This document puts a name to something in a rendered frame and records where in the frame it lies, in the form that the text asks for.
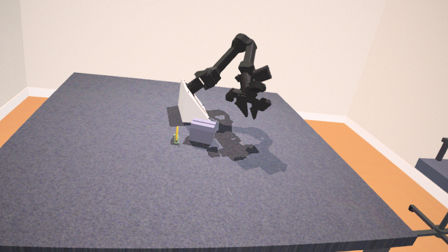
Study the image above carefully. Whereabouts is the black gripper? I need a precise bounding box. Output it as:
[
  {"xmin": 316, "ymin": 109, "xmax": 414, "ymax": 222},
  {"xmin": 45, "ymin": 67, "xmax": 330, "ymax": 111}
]
[{"xmin": 225, "ymin": 81, "xmax": 271, "ymax": 119}]

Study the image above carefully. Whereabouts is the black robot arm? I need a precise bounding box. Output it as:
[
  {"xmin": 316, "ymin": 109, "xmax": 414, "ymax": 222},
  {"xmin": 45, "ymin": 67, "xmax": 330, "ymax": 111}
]
[{"xmin": 185, "ymin": 33, "xmax": 272, "ymax": 96}]

